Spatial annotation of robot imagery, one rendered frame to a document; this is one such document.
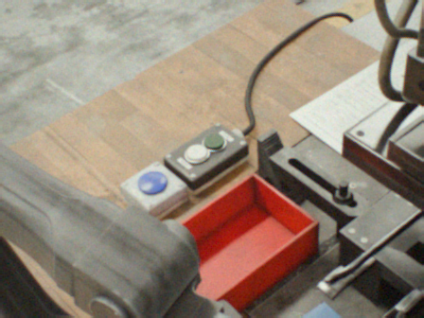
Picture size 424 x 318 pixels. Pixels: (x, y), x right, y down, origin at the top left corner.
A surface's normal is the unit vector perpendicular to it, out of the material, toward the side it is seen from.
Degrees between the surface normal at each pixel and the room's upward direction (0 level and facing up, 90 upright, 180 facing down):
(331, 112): 1
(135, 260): 12
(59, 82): 0
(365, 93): 1
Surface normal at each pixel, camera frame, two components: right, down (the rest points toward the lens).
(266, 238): -0.07, -0.70
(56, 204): 0.11, -0.62
